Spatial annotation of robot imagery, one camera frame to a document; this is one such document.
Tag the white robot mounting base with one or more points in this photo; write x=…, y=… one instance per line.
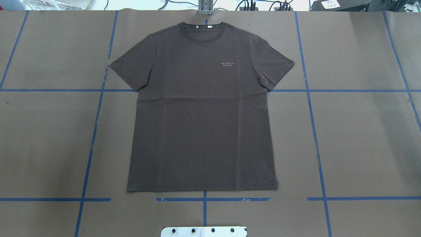
x=205, y=231

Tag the black box with label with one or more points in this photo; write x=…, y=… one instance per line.
x=339, y=5

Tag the dark brown t-shirt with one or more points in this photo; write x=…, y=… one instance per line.
x=202, y=118

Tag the aluminium frame post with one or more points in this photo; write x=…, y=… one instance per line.
x=206, y=7

